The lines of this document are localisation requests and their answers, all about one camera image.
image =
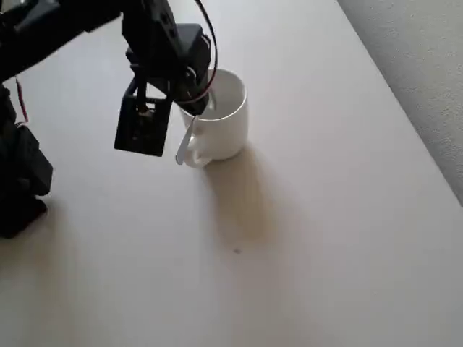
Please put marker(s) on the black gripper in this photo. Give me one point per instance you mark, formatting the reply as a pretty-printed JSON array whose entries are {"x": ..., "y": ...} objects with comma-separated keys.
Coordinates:
[{"x": 196, "y": 95}]

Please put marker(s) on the metal spoon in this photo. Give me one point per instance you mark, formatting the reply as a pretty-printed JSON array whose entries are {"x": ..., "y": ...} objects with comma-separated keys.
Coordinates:
[{"x": 184, "y": 144}]

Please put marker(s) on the white ceramic mug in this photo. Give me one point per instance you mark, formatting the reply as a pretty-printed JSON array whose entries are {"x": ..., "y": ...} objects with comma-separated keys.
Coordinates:
[{"x": 226, "y": 137}]

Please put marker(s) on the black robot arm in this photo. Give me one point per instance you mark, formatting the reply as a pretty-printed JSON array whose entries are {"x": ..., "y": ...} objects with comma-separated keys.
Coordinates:
[{"x": 29, "y": 36}]

